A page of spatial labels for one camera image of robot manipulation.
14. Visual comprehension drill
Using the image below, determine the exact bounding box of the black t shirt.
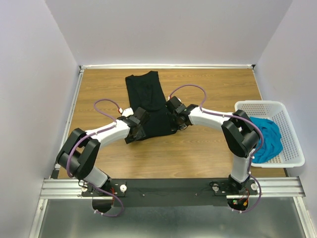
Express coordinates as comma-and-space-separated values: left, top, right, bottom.
125, 71, 177, 140

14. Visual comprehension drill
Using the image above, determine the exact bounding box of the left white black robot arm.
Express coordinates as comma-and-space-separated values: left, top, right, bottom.
56, 107, 150, 196

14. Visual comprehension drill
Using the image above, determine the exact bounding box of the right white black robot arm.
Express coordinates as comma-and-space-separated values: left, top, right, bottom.
165, 101, 263, 194

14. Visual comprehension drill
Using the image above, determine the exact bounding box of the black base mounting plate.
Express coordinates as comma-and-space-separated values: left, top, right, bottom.
86, 178, 258, 208

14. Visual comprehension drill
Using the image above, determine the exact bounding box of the blue t shirt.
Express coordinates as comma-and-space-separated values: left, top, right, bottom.
250, 117, 283, 164

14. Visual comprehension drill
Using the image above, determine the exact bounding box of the white plastic basket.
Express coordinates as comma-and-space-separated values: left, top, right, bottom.
235, 100, 305, 168

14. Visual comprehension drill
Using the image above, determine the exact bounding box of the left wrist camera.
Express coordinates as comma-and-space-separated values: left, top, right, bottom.
118, 107, 134, 117

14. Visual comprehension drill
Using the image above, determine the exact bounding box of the aluminium back rail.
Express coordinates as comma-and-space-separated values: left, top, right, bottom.
80, 63, 254, 69

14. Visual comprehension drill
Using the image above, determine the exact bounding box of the aluminium front rail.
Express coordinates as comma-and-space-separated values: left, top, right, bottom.
40, 177, 305, 199

